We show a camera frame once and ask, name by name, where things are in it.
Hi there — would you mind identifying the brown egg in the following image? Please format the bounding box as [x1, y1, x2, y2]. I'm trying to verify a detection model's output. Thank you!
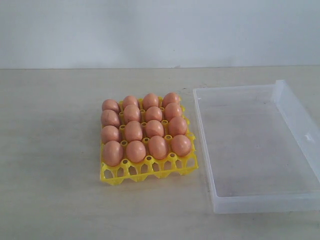
[100, 125, 121, 144]
[164, 102, 183, 121]
[102, 140, 124, 167]
[170, 135, 192, 157]
[168, 116, 188, 137]
[124, 120, 143, 142]
[100, 109, 121, 128]
[145, 119, 165, 138]
[126, 140, 147, 163]
[148, 135, 169, 160]
[123, 104, 141, 124]
[145, 106, 163, 122]

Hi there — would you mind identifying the yellow plastic egg tray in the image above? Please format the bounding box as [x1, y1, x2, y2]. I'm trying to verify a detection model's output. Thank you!
[100, 96, 198, 186]

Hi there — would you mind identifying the brown egg packed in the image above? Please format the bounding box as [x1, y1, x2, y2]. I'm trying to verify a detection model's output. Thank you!
[122, 95, 140, 110]
[101, 99, 121, 114]
[142, 93, 159, 110]
[162, 92, 180, 108]

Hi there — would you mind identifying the clear plastic container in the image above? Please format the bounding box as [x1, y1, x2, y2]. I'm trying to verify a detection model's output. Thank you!
[193, 80, 320, 214]

